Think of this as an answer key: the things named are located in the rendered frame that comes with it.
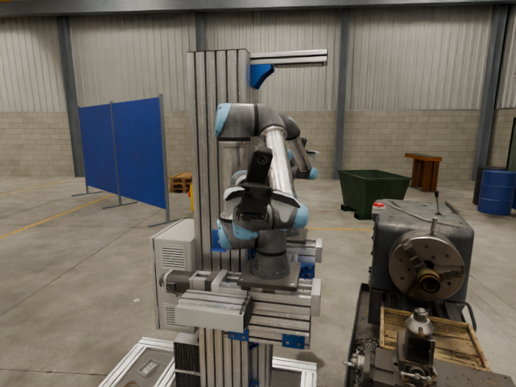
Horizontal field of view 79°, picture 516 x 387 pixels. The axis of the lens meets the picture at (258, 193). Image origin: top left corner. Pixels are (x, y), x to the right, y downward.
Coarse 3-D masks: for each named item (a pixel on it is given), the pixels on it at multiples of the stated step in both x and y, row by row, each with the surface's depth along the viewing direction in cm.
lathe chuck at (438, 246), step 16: (400, 240) 152; (416, 240) 144; (432, 240) 141; (448, 240) 146; (400, 256) 148; (432, 256) 143; (448, 256) 140; (400, 272) 149; (464, 272) 141; (400, 288) 150; (448, 288) 142
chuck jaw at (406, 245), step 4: (404, 244) 146; (408, 244) 146; (404, 248) 145; (408, 248) 142; (412, 248) 141; (408, 252) 142; (412, 252) 142; (416, 252) 143; (408, 256) 143; (412, 256) 142; (416, 256) 140; (420, 256) 143; (412, 260) 140; (416, 260) 140; (420, 260) 139; (424, 260) 145; (416, 264) 140; (420, 264) 138; (424, 264) 138; (416, 268) 138; (420, 268) 138; (424, 268) 137
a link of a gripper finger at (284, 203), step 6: (276, 192) 68; (276, 198) 67; (282, 198) 66; (288, 198) 64; (294, 198) 63; (276, 204) 68; (282, 204) 67; (288, 204) 66; (294, 204) 63; (300, 204) 62; (282, 210) 67; (288, 210) 66; (282, 216) 67; (288, 216) 66
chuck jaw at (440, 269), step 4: (436, 268) 140; (440, 268) 140; (444, 268) 139; (448, 268) 139; (452, 268) 138; (456, 268) 138; (460, 268) 137; (440, 272) 136; (444, 272) 136; (448, 272) 136; (452, 272) 137; (456, 272) 137; (460, 272) 136; (440, 276) 135; (444, 276) 137; (448, 276) 136; (452, 276) 137; (456, 276) 137; (460, 276) 136; (440, 280) 136; (444, 280) 135
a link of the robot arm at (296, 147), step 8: (280, 112) 161; (288, 120) 158; (288, 128) 159; (296, 128) 161; (288, 136) 162; (296, 136) 162; (288, 144) 171; (296, 144) 167; (296, 152) 171; (304, 152) 173; (296, 160) 177; (304, 160) 176; (304, 168) 180; (312, 168) 184; (296, 176) 189; (304, 176) 186; (312, 176) 183
